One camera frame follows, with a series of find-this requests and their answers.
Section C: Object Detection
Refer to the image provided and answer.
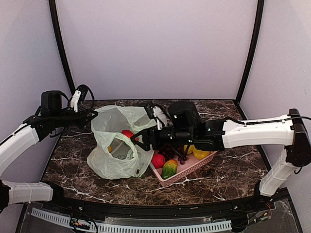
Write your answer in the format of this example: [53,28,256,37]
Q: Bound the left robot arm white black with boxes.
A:
[0,84,98,212]

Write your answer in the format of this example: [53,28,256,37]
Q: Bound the yellow corn cob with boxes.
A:
[184,145,196,155]

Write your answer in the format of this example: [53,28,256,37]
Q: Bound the black frame post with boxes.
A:
[235,0,265,105]
[48,0,76,94]

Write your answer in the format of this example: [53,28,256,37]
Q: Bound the green orange mango fruit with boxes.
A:
[161,160,178,180]

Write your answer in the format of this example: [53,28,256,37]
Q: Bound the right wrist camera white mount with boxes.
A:
[144,101,169,130]

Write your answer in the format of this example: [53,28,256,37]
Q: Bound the white slotted cable duct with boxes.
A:
[31,208,232,233]

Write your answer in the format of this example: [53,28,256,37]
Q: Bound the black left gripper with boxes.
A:
[51,105,98,129]

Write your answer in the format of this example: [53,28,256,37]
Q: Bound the black rear right frame post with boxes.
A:
[235,0,265,105]

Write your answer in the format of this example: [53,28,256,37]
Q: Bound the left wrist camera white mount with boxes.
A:
[69,84,88,113]

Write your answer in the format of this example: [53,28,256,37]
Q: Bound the clear acrylic front panel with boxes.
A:
[16,193,302,233]

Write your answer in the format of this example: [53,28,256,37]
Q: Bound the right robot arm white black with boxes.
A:
[131,101,311,211]

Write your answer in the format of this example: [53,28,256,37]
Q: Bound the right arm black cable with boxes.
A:
[284,116,311,122]

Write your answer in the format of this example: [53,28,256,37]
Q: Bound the red tomato fruit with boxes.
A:
[121,130,139,141]

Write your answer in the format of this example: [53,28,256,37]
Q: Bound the black front curved rail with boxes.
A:
[26,189,290,221]

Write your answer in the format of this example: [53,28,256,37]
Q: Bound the pink perforated plastic basket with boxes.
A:
[149,151,217,187]

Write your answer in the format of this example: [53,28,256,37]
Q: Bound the light green plastic bag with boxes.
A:
[87,105,156,180]

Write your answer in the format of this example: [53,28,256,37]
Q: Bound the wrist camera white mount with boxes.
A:
[69,84,88,113]
[144,101,169,130]

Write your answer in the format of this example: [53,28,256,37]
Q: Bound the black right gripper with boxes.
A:
[130,124,195,151]

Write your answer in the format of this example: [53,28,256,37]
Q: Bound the red apple fruit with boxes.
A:
[151,154,166,169]

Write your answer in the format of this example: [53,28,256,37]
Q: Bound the dark purple grape bunch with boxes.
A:
[158,145,190,165]

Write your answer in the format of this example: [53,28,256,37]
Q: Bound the black rear left frame post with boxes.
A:
[48,0,76,94]

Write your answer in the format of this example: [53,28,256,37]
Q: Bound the yellow pear fruit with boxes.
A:
[193,148,210,160]

